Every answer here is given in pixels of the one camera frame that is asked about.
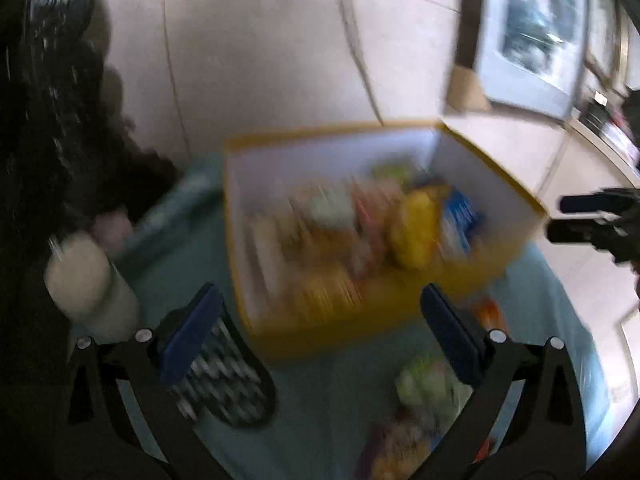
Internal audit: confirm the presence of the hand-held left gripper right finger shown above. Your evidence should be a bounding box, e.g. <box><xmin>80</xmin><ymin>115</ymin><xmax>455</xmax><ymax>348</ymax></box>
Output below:
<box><xmin>420</xmin><ymin>282</ymin><xmax>588</xmax><ymax>480</ymax></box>

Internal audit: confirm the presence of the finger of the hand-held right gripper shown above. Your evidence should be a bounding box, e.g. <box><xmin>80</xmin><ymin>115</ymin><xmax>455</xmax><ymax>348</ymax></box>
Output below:
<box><xmin>546</xmin><ymin>219</ymin><xmax>627</xmax><ymax>247</ymax></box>
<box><xmin>559</xmin><ymin>189</ymin><xmax>637</xmax><ymax>216</ymax></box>

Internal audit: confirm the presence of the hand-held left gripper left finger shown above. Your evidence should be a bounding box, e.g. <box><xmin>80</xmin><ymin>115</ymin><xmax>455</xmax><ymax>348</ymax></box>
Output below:
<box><xmin>52</xmin><ymin>282</ymin><xmax>236</xmax><ymax>480</ymax></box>

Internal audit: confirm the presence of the yellow cardboard box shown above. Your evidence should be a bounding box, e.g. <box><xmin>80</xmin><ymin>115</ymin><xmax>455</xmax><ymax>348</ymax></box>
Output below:
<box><xmin>222</xmin><ymin>119</ymin><xmax>548</xmax><ymax>361</ymax></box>

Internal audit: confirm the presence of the red snack packet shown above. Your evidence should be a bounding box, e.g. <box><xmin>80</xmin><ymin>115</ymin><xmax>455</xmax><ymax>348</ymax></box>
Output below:
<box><xmin>477</xmin><ymin>300</ymin><xmax>507</xmax><ymax>332</ymax></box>

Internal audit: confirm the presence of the white cabinet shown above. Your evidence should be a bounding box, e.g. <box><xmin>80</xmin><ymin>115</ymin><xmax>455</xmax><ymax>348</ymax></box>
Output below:
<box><xmin>540</xmin><ymin>105</ymin><xmax>640</xmax><ymax>411</ymax></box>

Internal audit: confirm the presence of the pale green snack packet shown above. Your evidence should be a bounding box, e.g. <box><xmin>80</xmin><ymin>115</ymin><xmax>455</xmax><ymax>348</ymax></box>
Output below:
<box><xmin>307</xmin><ymin>185</ymin><xmax>356</xmax><ymax>228</ymax></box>
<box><xmin>395</xmin><ymin>352</ymin><xmax>473</xmax><ymax>411</ymax></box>

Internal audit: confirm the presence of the pile of white red packets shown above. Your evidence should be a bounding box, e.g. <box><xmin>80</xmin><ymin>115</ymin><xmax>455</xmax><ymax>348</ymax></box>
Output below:
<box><xmin>605</xmin><ymin>110</ymin><xmax>640</xmax><ymax>161</ymax></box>

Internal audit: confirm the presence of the black desk organizer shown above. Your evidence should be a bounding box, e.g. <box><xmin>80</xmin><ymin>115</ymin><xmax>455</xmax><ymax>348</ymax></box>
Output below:
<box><xmin>580</xmin><ymin>87</ymin><xmax>613</xmax><ymax>133</ymax></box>

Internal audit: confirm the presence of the yellow cake packet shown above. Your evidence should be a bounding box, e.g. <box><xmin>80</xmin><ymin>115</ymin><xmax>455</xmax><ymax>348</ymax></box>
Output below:
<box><xmin>392</xmin><ymin>185</ymin><xmax>451</xmax><ymax>268</ymax></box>

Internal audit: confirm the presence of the white lidded cup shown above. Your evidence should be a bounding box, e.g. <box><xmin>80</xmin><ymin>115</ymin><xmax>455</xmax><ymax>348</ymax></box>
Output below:
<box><xmin>44</xmin><ymin>234</ymin><xmax>141</xmax><ymax>346</ymax></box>

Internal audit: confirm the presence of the blue cookie packet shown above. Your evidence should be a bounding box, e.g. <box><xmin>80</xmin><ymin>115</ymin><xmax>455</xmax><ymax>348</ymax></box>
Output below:
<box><xmin>440</xmin><ymin>187</ymin><xmax>488</xmax><ymax>256</ymax></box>

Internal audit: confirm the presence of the yellow purple snack packet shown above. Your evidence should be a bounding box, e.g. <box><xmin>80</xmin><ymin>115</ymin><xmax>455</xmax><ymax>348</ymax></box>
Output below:
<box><xmin>355</xmin><ymin>407</ymin><xmax>451</xmax><ymax>480</ymax></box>

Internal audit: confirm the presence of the small pink object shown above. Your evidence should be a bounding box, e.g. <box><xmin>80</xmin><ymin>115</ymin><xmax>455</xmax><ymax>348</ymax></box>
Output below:
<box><xmin>95</xmin><ymin>212</ymin><xmax>133</xmax><ymax>253</ymax></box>

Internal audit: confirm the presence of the teal printed tablecloth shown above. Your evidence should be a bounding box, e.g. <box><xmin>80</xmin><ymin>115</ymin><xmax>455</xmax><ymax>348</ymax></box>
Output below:
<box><xmin>70</xmin><ymin>152</ymin><xmax>616</xmax><ymax>480</ymax></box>

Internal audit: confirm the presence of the cardboard corner protector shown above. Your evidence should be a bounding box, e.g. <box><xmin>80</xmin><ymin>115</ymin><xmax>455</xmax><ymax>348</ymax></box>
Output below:
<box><xmin>442</xmin><ymin>65</ymin><xmax>493</xmax><ymax>113</ymax></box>

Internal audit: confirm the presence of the framed ink painting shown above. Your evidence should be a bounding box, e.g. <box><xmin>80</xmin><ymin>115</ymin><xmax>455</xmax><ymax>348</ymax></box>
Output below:
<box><xmin>582</xmin><ymin>0</ymin><xmax>628</xmax><ymax>86</ymax></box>

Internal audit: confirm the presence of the framed lotus painting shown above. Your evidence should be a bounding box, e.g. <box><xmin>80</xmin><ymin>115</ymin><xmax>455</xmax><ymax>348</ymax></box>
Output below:
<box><xmin>472</xmin><ymin>0</ymin><xmax>588</xmax><ymax>121</ymax></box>

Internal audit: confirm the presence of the dark carved wooden furniture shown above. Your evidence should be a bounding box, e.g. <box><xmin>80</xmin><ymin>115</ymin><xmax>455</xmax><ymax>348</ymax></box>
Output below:
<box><xmin>0</xmin><ymin>0</ymin><xmax>183</xmax><ymax>480</ymax></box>

